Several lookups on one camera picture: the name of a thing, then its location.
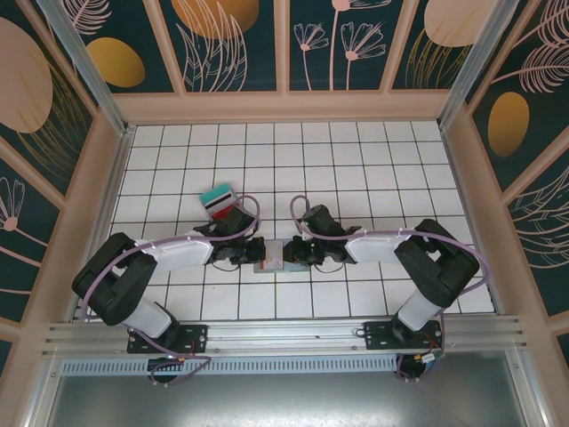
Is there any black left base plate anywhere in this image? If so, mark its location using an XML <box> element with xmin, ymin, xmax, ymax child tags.
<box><xmin>127</xmin><ymin>324</ymin><xmax>210</xmax><ymax>355</ymax></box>

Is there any grey metal panel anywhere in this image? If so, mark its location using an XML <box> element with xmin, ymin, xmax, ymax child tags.
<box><xmin>26</xmin><ymin>373</ymin><xmax>548</xmax><ymax>427</ymax></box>

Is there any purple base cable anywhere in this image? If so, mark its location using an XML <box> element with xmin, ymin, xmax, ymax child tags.
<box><xmin>132</xmin><ymin>335</ymin><xmax>211</xmax><ymax>388</ymax></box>
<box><xmin>397</xmin><ymin>353</ymin><xmax>430</xmax><ymax>384</ymax></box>

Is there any slotted grey cable duct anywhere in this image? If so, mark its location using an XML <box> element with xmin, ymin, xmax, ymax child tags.
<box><xmin>60</xmin><ymin>358</ymin><xmax>401</xmax><ymax>375</ymax></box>

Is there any teal and red card box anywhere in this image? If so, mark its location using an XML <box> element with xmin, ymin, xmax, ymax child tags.
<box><xmin>203</xmin><ymin>190</ymin><xmax>239</xmax><ymax>213</ymax></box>

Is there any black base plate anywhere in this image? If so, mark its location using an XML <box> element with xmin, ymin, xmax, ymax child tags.
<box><xmin>127</xmin><ymin>324</ymin><xmax>210</xmax><ymax>355</ymax></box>
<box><xmin>363</xmin><ymin>320</ymin><xmax>447</xmax><ymax>350</ymax></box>

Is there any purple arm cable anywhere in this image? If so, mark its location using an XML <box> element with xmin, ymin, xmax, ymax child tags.
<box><xmin>79</xmin><ymin>195</ymin><xmax>262</xmax><ymax>322</ymax></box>
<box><xmin>289</xmin><ymin>194</ymin><xmax>485</xmax><ymax>322</ymax></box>

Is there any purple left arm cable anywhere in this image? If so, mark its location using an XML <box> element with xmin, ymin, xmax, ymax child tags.
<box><xmin>79</xmin><ymin>195</ymin><xmax>262</xmax><ymax>322</ymax></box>

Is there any aluminium corner post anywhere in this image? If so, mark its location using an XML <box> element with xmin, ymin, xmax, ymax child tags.
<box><xmin>37</xmin><ymin>0</ymin><xmax>134</xmax><ymax>137</ymax></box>
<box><xmin>437</xmin><ymin>0</ymin><xmax>530</xmax><ymax>130</ymax></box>

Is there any teal card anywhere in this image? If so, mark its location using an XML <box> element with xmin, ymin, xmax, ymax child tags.
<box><xmin>200</xmin><ymin>181</ymin><xmax>236</xmax><ymax>204</ymax></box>

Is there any aluminium side rail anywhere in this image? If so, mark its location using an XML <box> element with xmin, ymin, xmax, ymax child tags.
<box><xmin>66</xmin><ymin>126</ymin><xmax>134</xmax><ymax>324</ymax></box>
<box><xmin>438</xmin><ymin>124</ymin><xmax>506</xmax><ymax>315</ymax></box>

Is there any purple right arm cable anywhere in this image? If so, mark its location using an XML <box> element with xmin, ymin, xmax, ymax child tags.
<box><xmin>289</xmin><ymin>194</ymin><xmax>485</xmax><ymax>322</ymax></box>

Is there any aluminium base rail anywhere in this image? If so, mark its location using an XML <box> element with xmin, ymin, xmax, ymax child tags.
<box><xmin>42</xmin><ymin>316</ymin><xmax>528</xmax><ymax>357</ymax></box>

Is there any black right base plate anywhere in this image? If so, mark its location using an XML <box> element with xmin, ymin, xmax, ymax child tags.
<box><xmin>363</xmin><ymin>320</ymin><xmax>447</xmax><ymax>350</ymax></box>

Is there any small green controller board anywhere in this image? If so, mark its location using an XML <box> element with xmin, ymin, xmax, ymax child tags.
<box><xmin>415</xmin><ymin>349</ymin><xmax>446</xmax><ymax>370</ymax></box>

